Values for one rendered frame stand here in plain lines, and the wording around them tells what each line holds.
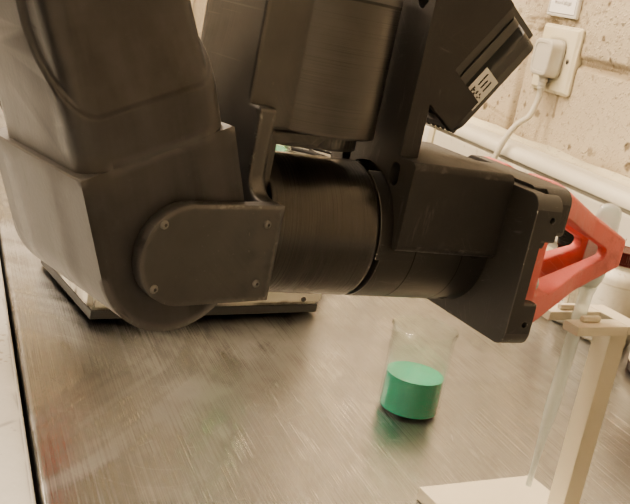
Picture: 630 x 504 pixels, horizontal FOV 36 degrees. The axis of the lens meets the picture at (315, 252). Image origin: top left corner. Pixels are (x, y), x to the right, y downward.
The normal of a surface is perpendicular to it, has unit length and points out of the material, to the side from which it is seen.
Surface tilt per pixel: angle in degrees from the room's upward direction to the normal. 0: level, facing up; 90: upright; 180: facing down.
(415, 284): 122
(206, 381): 0
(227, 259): 90
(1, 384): 0
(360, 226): 74
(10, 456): 0
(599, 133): 90
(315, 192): 49
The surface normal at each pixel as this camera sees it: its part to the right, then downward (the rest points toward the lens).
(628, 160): -0.93, -0.07
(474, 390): 0.18, -0.95
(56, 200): -0.76, 0.37
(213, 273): 0.65, 0.32
